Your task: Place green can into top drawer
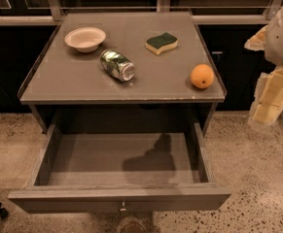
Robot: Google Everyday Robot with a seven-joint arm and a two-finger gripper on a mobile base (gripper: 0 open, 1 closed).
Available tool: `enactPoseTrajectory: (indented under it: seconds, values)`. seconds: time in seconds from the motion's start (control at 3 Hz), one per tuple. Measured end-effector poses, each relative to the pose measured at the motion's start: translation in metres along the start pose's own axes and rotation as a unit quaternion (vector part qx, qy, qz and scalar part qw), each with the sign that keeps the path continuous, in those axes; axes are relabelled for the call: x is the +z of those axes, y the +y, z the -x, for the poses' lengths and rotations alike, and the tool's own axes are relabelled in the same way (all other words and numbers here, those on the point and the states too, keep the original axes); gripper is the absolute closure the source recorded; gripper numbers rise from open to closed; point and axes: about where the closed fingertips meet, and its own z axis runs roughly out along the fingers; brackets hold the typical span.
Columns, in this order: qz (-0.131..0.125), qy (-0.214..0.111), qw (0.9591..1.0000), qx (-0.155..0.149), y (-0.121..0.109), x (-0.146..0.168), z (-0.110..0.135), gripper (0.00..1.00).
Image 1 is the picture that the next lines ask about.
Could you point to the open grey top drawer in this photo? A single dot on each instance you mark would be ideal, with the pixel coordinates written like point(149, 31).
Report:
point(77, 173)

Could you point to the metal drawer knob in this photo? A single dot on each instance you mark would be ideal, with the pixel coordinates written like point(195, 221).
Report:
point(123, 208)

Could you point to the grey cabinet with top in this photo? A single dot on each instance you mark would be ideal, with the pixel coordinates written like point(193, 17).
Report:
point(160, 96)

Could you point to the white paper bowl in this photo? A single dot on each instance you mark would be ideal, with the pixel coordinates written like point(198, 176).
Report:
point(86, 39)

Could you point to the green crushed soda can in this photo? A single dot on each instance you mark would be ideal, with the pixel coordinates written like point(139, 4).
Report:
point(117, 65)

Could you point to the black caster wheel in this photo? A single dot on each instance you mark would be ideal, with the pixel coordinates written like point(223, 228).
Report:
point(3, 212)

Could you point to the orange fruit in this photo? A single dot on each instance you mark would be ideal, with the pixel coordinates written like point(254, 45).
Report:
point(202, 76)

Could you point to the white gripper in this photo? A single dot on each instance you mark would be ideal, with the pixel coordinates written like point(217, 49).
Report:
point(281, 39)

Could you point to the green yellow sponge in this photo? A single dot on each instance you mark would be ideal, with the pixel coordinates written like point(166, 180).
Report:
point(161, 43)

